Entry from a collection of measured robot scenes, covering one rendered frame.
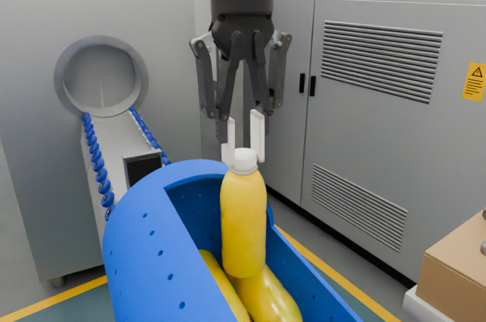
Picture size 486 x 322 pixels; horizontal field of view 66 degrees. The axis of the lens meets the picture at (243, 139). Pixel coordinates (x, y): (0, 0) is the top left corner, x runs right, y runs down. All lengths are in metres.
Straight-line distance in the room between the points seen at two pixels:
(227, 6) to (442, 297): 0.56
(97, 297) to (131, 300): 1.75
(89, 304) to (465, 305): 1.82
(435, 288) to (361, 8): 1.50
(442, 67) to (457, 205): 0.60
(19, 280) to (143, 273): 2.05
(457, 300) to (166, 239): 0.47
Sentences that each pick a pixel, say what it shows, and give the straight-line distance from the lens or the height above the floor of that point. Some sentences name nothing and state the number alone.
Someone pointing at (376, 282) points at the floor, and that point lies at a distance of 2.29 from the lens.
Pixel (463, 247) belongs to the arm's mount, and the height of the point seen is 1.10.
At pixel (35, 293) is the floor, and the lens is 2.38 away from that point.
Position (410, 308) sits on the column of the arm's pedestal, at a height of 0.98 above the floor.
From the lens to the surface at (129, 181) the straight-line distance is 1.04.
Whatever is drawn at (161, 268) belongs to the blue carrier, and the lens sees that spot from 0.45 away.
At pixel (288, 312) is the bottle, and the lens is 0.59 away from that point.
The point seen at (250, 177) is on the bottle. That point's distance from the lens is 0.52.
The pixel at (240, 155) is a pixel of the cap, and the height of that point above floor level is 1.28.
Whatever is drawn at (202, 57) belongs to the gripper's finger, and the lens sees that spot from 0.45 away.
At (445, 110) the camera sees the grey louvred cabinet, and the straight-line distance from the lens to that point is 1.80.
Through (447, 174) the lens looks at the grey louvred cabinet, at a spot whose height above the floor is 0.73.
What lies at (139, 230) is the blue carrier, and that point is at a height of 1.20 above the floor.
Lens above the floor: 1.50
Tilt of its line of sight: 23 degrees down
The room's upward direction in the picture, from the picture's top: straight up
